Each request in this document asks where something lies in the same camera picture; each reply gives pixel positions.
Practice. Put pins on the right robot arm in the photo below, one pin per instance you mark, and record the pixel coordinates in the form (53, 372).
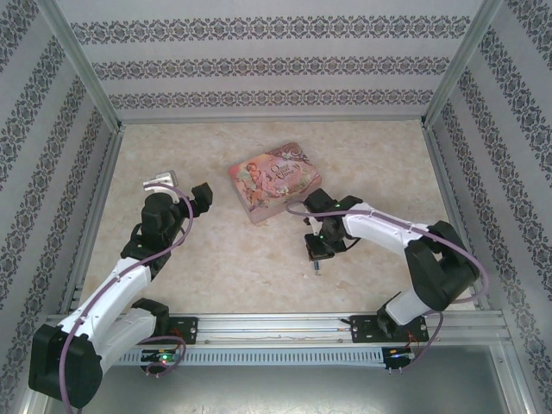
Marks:
(379, 224)

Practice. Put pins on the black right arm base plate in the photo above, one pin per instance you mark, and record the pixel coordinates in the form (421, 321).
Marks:
(362, 330)

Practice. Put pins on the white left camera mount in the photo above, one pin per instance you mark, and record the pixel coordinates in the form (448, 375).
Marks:
(170, 192)

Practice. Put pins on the aluminium frame post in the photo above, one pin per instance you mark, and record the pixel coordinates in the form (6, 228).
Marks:
(86, 64)
(461, 60)

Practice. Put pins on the aluminium side rail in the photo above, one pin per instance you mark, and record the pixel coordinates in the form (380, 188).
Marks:
(447, 194)
(103, 194)

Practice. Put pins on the grey metal sheet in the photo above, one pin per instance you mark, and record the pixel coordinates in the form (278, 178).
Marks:
(280, 392)

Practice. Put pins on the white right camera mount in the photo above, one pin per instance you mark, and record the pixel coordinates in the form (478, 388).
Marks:
(310, 221)

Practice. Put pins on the small circuit board green light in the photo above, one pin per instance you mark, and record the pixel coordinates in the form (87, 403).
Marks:
(161, 357)

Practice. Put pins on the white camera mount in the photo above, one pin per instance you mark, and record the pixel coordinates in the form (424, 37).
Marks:
(170, 192)
(310, 221)

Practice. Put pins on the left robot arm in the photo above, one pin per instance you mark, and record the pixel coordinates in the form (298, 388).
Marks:
(56, 366)

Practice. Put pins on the pink illustrated tin box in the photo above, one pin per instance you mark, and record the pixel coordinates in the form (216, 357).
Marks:
(276, 181)

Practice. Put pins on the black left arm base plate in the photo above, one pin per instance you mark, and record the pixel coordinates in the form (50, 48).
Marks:
(187, 330)

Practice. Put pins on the aluminium front rail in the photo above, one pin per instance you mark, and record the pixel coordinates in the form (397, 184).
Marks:
(267, 328)

